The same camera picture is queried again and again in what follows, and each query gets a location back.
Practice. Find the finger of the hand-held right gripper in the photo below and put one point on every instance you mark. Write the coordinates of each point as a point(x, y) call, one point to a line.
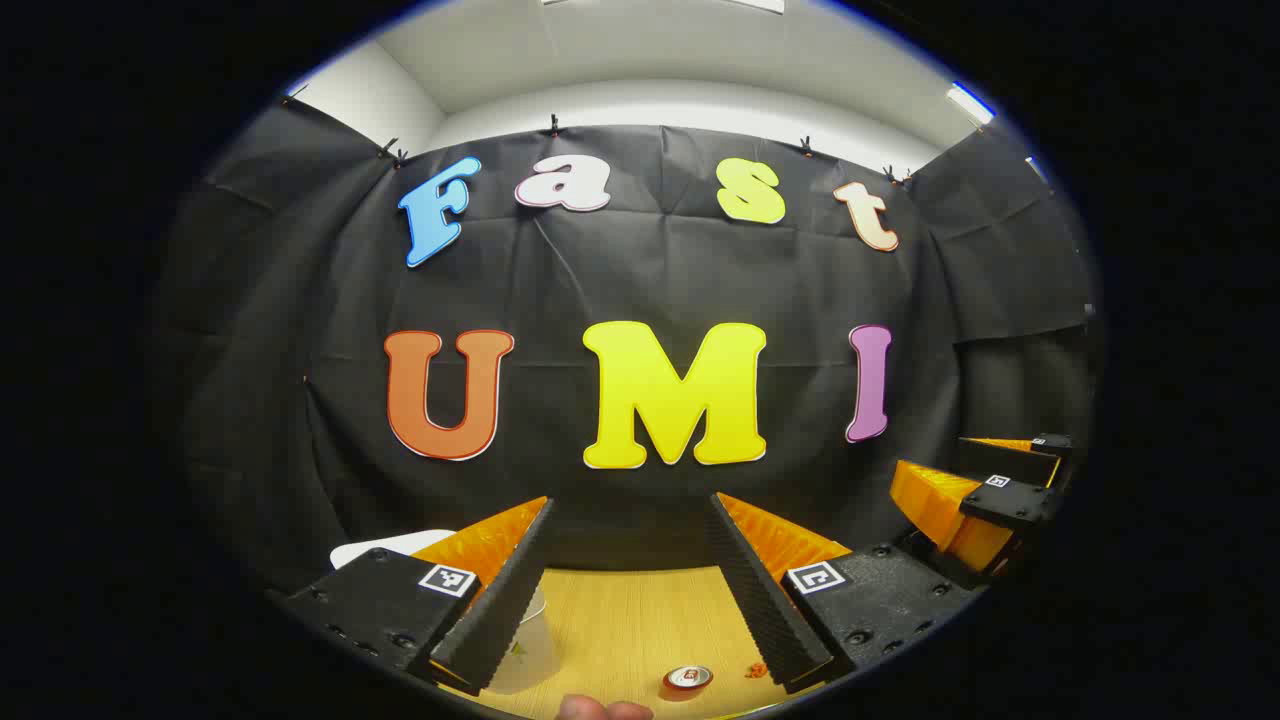
point(935, 510)
point(1015, 458)

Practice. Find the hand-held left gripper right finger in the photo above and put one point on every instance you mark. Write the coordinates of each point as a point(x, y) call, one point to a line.
point(760, 600)

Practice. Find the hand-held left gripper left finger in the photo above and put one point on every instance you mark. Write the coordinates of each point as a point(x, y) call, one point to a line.
point(500, 610)

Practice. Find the white desktop garbage bin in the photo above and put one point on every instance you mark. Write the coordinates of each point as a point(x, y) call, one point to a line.
point(525, 655)

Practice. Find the red pop can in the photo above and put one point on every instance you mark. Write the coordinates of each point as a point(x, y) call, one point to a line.
point(688, 678)

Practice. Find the black backdrop cloth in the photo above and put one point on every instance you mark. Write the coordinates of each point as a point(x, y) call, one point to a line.
point(650, 270)

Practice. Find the ceiling light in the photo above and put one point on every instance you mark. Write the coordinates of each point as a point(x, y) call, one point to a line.
point(970, 102)

